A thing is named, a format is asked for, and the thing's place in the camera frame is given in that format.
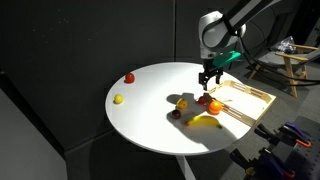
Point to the red apple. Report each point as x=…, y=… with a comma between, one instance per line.
x=129, y=78

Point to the grey perforated board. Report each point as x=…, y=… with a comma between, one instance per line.
x=306, y=160

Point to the dark red plum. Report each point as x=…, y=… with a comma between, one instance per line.
x=176, y=114

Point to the wooden armchair with grey seat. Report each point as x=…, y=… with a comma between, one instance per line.
x=293, y=61

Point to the wooden tray with slotted sides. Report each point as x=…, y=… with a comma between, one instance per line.
x=250, y=106

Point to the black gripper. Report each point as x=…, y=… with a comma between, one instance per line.
x=210, y=68

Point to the orange fruit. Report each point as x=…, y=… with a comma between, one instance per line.
x=215, y=107

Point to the white table pedestal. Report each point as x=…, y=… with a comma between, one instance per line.
x=185, y=168

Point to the yellow lemon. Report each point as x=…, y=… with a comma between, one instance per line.
x=118, y=99

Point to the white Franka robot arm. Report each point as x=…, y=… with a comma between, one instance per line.
x=216, y=30

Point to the yellow-orange peach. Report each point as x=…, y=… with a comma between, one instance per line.
x=181, y=103

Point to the clear plastic bag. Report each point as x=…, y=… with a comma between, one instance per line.
x=283, y=45

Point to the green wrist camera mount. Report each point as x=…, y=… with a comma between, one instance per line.
x=226, y=58

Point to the black purple spring clamp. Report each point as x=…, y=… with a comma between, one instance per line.
x=283, y=135
x=266, y=165

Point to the yellow banana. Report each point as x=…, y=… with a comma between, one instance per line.
x=203, y=121

